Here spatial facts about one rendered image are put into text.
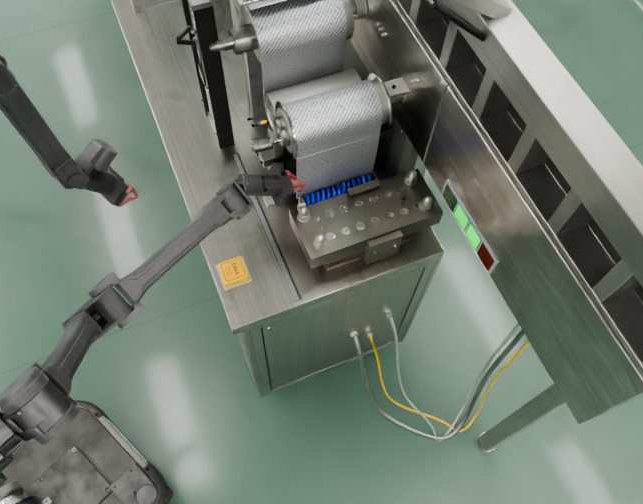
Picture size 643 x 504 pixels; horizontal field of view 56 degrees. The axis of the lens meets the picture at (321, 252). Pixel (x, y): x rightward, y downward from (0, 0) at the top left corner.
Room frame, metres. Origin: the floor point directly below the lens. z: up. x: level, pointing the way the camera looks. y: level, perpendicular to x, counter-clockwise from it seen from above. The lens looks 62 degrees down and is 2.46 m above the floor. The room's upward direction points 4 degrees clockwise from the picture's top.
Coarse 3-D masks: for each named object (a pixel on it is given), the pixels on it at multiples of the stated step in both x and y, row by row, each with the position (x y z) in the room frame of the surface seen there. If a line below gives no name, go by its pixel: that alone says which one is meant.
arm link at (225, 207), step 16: (224, 192) 0.79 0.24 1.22; (208, 208) 0.75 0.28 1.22; (224, 208) 0.76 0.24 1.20; (240, 208) 0.77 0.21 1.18; (192, 224) 0.70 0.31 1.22; (208, 224) 0.71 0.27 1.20; (224, 224) 0.72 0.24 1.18; (176, 240) 0.65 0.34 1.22; (192, 240) 0.66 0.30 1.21; (160, 256) 0.60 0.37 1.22; (176, 256) 0.61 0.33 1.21; (112, 272) 0.55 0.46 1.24; (144, 272) 0.56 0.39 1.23; (160, 272) 0.57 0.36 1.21; (96, 288) 0.50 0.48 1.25; (128, 288) 0.52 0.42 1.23; (144, 288) 0.53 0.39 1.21; (128, 320) 0.46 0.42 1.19
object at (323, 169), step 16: (352, 144) 0.98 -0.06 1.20; (368, 144) 1.00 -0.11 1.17; (304, 160) 0.92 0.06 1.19; (320, 160) 0.94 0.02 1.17; (336, 160) 0.96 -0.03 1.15; (352, 160) 0.98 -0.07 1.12; (368, 160) 1.01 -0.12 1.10; (304, 176) 0.92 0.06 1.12; (320, 176) 0.94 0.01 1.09; (336, 176) 0.96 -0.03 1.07; (352, 176) 0.99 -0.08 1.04; (304, 192) 0.92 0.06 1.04
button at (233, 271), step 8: (240, 256) 0.77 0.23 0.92; (224, 264) 0.74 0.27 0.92; (232, 264) 0.74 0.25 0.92; (240, 264) 0.74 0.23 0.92; (224, 272) 0.71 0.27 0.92; (232, 272) 0.72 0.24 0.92; (240, 272) 0.72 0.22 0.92; (224, 280) 0.69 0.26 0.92; (232, 280) 0.69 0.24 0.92; (240, 280) 0.70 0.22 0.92
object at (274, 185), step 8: (272, 168) 0.93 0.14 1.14; (264, 176) 0.88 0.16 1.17; (272, 176) 0.89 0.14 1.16; (280, 176) 0.90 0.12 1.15; (264, 184) 0.86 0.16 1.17; (272, 184) 0.87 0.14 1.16; (280, 184) 0.88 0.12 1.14; (264, 192) 0.84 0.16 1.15; (272, 192) 0.85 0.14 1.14; (280, 192) 0.86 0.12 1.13; (288, 192) 0.85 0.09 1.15; (280, 200) 0.84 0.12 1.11
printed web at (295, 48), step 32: (288, 0) 1.25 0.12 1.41; (320, 0) 1.26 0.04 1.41; (256, 32) 1.15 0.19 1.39; (288, 32) 1.17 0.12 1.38; (320, 32) 1.20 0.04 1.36; (256, 64) 1.27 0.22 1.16; (288, 64) 1.16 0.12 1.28; (320, 64) 1.20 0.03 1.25; (256, 96) 1.27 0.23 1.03; (320, 96) 1.03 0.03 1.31; (352, 96) 1.04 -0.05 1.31; (320, 128) 0.95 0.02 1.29; (352, 128) 0.98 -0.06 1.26
